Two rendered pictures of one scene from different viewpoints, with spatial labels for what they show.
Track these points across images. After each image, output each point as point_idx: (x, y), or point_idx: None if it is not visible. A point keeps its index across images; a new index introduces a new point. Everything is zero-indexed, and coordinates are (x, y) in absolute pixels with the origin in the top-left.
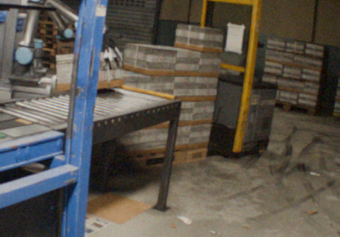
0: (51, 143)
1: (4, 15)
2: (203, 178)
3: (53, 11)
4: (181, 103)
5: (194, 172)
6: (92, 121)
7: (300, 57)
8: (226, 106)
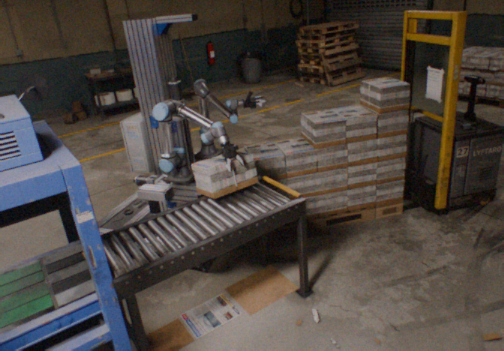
0: (98, 302)
1: (157, 121)
2: (379, 247)
3: (214, 103)
4: (305, 202)
5: (375, 235)
6: (113, 294)
7: None
8: (432, 154)
